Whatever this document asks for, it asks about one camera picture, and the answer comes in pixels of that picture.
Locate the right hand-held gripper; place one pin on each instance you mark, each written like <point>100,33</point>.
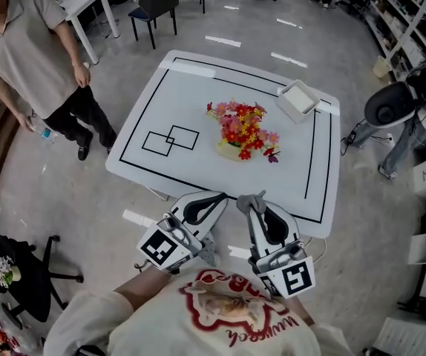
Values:
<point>294,276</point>

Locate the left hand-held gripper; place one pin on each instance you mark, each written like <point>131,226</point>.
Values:
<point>161,248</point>

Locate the grey knitted cloth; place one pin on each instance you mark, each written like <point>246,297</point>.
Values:
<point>252,202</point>

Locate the flower bouquet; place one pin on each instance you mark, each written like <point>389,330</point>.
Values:
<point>228,152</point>

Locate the person's left forearm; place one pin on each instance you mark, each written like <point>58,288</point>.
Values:
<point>142,287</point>

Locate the person's right forearm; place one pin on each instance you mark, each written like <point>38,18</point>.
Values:
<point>302,312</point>

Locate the person's white clog shoe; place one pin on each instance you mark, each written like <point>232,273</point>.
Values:
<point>209,248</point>

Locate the white rectangular box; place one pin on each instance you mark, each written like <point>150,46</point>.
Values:
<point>298,100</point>

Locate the person's white printed shirt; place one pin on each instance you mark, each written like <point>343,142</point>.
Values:
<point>153,332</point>

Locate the white slatted panel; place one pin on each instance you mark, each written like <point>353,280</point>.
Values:
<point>402,336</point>

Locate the clear water bottle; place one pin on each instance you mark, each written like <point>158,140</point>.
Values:
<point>46,134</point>

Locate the black swivel chair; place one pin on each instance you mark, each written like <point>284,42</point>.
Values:
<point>31,273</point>

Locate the cream waste bin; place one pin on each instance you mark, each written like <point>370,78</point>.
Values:
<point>381,67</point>

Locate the small pot with white flowers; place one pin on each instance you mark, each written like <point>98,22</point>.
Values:
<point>7,273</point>

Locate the white shelving unit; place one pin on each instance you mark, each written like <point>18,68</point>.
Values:
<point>413,50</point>

